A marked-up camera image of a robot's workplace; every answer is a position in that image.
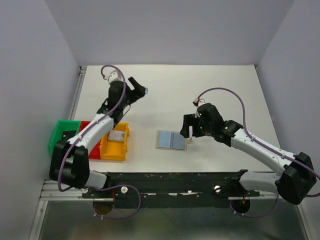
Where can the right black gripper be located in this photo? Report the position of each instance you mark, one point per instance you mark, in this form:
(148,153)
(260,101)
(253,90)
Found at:
(190,119)

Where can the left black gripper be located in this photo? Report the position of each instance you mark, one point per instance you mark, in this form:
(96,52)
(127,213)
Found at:
(135,93)

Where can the beige card holder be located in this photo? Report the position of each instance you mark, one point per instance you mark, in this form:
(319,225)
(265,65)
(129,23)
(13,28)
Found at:
(171,140)

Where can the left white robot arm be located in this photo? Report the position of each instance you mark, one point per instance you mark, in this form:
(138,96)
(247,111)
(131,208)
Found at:
(70,158)

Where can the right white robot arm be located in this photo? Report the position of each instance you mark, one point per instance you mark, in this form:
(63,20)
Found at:
(293,174)

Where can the card in yellow bin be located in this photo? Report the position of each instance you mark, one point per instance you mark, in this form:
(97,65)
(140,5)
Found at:
(117,136)

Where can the yellow plastic bin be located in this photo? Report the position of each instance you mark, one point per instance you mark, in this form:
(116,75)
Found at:
(115,151)

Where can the green plastic bin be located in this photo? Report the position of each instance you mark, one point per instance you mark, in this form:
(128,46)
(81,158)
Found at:
(63,125)

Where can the black item in green bin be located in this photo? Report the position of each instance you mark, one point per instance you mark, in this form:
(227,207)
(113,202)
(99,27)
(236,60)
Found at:
(68,134)

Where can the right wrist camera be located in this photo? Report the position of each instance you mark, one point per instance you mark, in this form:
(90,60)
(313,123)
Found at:
(197,102)

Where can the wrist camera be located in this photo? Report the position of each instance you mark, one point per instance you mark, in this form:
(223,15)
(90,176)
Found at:
(197,102)
(114,76)

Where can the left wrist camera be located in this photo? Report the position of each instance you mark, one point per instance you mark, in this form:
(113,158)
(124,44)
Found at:
(114,76)

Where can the aluminium side rail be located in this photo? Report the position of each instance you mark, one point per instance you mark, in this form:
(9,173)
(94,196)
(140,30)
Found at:
(78,89)

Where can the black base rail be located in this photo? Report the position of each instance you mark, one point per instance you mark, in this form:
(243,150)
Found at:
(171,190)

